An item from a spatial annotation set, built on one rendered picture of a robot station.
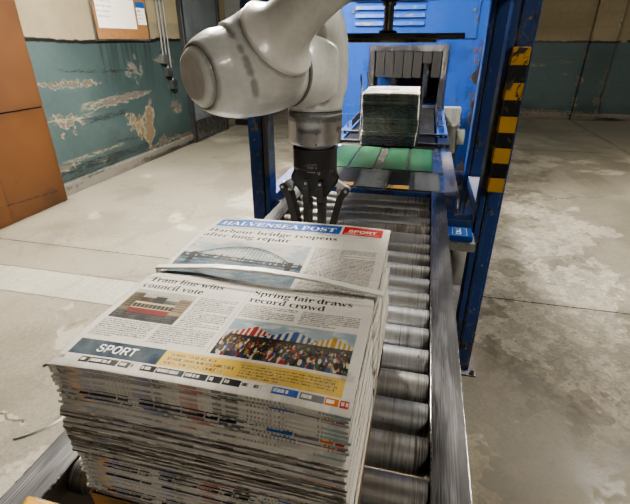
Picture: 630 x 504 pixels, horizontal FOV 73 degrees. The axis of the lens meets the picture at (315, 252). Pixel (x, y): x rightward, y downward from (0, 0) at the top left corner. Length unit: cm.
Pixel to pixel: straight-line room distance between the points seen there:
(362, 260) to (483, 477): 123
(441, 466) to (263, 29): 58
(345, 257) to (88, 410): 34
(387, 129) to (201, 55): 185
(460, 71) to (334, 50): 323
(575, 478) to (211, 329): 153
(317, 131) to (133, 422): 48
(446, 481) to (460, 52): 352
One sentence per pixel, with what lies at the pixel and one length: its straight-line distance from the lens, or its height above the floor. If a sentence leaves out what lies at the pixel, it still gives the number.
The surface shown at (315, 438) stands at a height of 100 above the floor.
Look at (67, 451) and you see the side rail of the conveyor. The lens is 71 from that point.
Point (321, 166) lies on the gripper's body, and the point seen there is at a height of 110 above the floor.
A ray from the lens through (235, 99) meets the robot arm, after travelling 55.
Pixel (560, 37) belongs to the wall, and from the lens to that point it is 927.
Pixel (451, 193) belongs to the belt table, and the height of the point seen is 79.
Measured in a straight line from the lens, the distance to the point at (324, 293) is 50.
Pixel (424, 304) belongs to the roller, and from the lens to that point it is 94.
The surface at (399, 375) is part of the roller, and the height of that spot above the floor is 80.
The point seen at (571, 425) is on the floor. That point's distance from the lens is 198.
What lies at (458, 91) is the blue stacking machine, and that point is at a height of 92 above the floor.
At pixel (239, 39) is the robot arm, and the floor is 129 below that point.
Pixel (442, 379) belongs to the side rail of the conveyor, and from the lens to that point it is 75.
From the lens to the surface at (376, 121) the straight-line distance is 233.
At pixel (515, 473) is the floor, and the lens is 174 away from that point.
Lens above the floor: 129
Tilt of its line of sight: 26 degrees down
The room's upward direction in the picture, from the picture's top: straight up
